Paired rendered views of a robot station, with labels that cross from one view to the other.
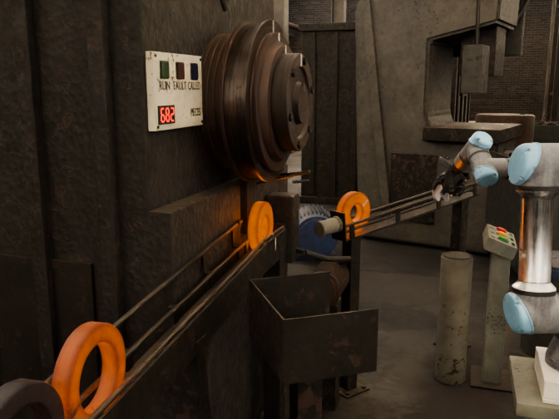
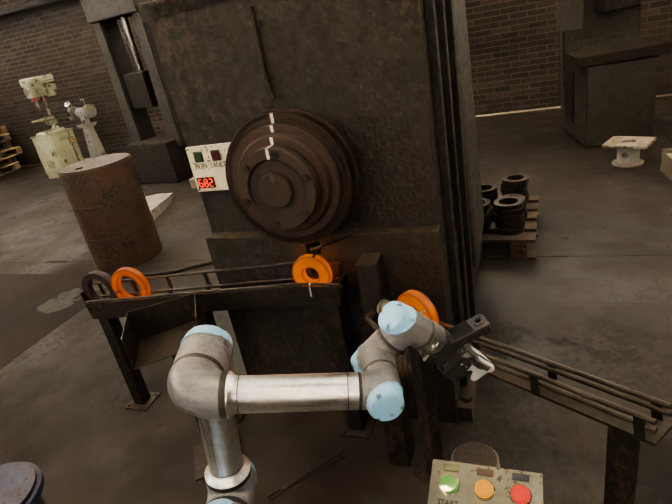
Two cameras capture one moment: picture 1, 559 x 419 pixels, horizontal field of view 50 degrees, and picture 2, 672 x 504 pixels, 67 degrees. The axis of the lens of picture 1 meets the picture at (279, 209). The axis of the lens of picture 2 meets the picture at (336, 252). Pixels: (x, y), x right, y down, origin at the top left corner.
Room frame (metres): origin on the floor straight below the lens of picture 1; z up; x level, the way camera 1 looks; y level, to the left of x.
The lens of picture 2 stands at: (2.11, -1.67, 1.58)
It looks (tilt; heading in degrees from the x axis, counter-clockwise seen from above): 24 degrees down; 96
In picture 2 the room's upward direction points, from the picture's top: 11 degrees counter-clockwise
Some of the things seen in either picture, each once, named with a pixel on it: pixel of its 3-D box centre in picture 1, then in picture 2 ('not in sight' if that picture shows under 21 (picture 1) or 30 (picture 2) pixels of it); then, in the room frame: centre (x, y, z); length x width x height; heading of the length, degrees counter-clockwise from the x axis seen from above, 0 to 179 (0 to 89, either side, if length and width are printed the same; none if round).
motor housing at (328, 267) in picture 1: (327, 332); (404, 403); (2.09, -0.18, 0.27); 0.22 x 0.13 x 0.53; 163
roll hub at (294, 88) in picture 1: (294, 102); (278, 188); (1.78, -0.04, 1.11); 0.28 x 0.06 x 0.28; 163
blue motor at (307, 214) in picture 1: (312, 230); not in sight; (4.08, -0.23, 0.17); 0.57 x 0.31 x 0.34; 3
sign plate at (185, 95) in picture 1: (177, 91); (220, 167); (1.52, 0.25, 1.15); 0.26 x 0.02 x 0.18; 163
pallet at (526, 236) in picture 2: not in sight; (448, 207); (2.59, 1.86, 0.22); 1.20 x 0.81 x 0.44; 161
